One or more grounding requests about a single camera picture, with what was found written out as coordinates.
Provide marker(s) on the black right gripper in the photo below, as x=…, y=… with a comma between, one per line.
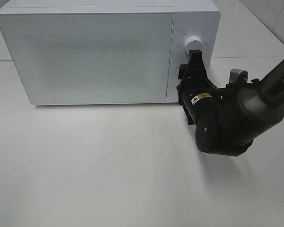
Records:
x=193, y=76

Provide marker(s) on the white microwave door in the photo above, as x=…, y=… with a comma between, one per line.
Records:
x=69, y=59

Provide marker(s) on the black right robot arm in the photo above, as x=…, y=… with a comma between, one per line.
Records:
x=228, y=119

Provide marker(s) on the white upper power knob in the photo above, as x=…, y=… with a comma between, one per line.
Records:
x=193, y=42

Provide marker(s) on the white microwave oven body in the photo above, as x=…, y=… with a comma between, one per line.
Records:
x=200, y=17

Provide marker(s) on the black wrist camera with heatsink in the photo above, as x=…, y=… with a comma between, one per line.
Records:
x=238, y=76

